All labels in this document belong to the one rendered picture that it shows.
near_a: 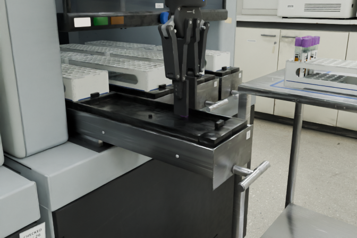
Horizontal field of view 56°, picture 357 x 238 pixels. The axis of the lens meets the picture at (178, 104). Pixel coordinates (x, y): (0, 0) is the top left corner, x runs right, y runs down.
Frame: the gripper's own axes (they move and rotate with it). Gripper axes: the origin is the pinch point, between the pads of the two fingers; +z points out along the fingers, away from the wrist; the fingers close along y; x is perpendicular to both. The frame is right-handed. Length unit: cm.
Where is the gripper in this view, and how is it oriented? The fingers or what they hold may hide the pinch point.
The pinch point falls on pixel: (185, 95)
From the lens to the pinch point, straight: 65.4
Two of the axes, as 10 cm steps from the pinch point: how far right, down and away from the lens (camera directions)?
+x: 8.0, 1.7, -5.7
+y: -6.0, 2.3, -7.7
